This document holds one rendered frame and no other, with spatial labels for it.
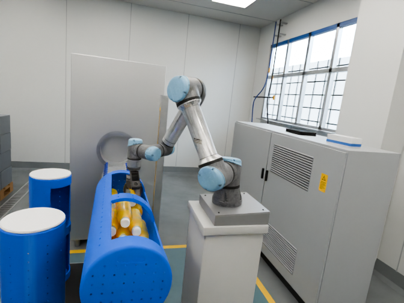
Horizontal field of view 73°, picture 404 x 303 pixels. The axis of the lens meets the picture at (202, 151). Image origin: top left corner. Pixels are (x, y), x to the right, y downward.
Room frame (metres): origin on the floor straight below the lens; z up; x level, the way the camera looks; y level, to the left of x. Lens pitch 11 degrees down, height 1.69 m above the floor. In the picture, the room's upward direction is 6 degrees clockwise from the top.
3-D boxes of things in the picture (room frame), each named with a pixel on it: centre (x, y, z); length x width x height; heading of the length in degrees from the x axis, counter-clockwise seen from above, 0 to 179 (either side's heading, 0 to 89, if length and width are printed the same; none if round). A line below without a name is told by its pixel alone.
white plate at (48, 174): (1.98, 1.12, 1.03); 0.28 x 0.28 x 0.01
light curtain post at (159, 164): (2.24, 0.35, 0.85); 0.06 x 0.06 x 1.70; 19
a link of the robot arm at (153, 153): (1.41, 0.27, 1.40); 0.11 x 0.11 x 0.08; 60
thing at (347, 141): (2.29, -1.17, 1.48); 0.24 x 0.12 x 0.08; 24
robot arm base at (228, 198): (1.31, -0.15, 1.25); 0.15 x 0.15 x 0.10
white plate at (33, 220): (1.25, 0.79, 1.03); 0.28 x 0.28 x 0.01
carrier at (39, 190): (1.98, 1.12, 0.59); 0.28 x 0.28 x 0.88
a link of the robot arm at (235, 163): (1.30, -0.14, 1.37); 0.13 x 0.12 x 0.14; 150
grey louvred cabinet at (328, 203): (3.06, -0.97, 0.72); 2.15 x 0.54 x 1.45; 16
